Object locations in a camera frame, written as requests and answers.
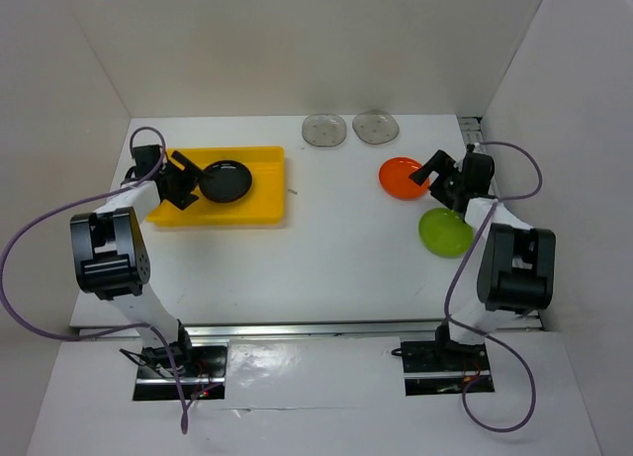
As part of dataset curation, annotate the orange plate back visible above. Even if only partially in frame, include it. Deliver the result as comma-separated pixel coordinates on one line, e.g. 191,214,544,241
378,156,430,201

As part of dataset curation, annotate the clear glass plate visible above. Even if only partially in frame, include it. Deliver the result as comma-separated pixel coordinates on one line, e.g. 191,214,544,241
352,110,400,145
302,114,347,148

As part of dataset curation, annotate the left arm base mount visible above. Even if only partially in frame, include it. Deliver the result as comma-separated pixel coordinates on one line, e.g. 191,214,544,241
119,344,228,402

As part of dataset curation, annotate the clear glass plate right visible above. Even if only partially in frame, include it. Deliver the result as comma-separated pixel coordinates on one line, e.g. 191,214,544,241
352,110,400,145

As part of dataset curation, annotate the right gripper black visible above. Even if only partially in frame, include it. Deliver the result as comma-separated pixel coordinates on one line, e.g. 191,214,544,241
409,149,467,209

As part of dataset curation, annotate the clear glass plate left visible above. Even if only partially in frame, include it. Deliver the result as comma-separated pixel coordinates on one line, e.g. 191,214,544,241
302,114,347,148

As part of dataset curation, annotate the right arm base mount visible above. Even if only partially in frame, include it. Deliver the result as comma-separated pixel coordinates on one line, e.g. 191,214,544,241
391,341,495,397

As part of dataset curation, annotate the aluminium rail right side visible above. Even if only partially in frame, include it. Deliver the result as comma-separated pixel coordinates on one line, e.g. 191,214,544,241
444,137,555,343

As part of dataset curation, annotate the yellow plastic bin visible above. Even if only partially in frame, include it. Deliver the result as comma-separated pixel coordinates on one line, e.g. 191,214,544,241
146,146,286,227

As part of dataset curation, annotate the aluminium rail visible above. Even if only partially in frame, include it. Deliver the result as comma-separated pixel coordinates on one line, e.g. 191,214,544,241
444,137,555,343
76,317,449,342

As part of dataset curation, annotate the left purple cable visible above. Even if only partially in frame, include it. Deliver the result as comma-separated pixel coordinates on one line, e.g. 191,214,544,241
0,127,192,435

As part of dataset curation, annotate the black plate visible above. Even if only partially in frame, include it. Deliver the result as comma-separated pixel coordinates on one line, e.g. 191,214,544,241
199,160,253,204

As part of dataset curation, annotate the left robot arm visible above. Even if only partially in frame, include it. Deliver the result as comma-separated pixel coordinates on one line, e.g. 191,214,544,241
70,145,203,376

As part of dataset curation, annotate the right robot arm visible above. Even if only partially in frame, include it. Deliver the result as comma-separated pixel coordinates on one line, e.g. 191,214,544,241
409,145,556,369

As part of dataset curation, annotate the green plate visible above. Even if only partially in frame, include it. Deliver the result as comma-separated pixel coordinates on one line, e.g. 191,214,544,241
418,208,474,258

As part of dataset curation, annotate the aluminium rail front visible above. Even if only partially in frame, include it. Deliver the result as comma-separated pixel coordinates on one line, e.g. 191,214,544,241
76,317,449,342

